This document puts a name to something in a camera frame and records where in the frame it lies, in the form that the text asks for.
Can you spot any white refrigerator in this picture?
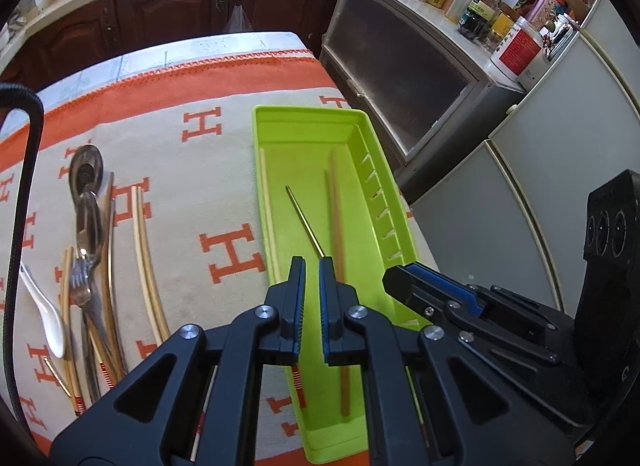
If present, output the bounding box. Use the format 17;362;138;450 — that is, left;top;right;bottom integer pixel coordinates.
410;20;640;311

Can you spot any white jar red label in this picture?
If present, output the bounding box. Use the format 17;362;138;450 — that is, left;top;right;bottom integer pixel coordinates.
490;16;546;91

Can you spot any orange and beige printed blanket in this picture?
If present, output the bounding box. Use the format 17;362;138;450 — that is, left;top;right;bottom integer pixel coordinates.
0;48;441;466

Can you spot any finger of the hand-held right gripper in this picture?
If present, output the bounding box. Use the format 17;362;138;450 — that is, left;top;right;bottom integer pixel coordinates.
406;262;576;352
382;266;563;372

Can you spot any dark sauce bottle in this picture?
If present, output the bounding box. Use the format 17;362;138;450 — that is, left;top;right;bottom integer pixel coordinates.
457;0;501;41

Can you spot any brown wooden chopstick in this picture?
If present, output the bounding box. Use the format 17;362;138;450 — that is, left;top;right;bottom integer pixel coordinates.
325;170;341;281
328;150;351;418

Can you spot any clear plastic bag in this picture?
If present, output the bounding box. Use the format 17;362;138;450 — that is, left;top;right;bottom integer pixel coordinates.
222;3;253;34

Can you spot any dark wooden kitchen cabinet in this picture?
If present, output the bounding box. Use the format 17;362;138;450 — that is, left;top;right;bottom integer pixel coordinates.
0;0;346;91

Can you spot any white ceramic spoon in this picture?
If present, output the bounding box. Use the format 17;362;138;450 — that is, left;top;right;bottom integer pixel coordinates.
19;262;67;360

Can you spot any green plastic utensil tray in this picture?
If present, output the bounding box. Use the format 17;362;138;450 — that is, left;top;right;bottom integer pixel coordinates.
251;104;436;451

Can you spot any black cable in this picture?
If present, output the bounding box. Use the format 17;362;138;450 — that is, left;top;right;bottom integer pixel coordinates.
0;83;46;427

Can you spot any pink tumbler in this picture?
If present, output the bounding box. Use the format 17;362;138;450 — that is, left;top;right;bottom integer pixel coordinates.
532;0;557;29

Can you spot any metal fork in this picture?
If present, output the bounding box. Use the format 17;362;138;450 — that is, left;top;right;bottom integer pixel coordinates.
71;253;101;404

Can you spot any plain cream chopstick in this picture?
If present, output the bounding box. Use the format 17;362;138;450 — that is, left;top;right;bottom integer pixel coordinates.
140;187;172;343
131;187;163;347

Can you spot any large metal spoon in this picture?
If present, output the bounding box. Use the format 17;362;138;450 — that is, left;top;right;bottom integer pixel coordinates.
69;145;121;377

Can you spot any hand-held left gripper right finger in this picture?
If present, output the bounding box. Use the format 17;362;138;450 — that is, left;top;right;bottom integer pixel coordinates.
318;257;577;466

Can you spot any dark bamboo chopstick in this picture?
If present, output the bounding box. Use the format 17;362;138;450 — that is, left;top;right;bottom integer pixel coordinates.
100;173;123;389
107;196;129;382

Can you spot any floral white tablecloth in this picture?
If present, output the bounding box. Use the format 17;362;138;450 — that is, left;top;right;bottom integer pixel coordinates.
0;30;321;131

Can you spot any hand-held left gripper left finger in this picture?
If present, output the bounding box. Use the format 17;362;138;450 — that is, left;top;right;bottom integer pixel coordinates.
47;256;307;466

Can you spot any small metal spoon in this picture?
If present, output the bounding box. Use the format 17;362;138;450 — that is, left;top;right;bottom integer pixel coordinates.
74;192;103;402

